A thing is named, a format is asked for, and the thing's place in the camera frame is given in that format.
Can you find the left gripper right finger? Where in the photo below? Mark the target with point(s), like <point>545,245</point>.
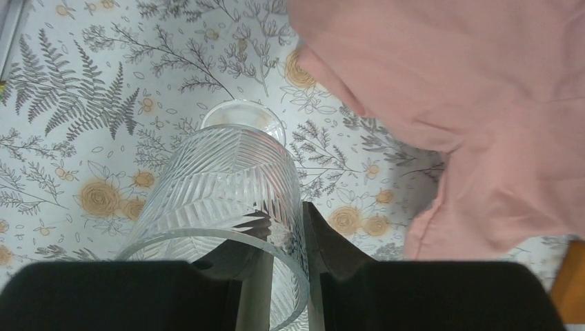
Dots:
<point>349,290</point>

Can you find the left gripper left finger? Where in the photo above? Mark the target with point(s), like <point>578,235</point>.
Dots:
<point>131,295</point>

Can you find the ribbed clear wine glass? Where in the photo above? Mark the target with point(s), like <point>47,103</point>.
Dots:
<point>230,194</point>

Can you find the wooden rack base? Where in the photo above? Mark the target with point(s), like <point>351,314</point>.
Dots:
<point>567,291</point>

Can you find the floral tablecloth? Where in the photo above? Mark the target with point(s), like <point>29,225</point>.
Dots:
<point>97,95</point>

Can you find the pink shorts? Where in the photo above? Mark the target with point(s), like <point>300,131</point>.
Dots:
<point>496,87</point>

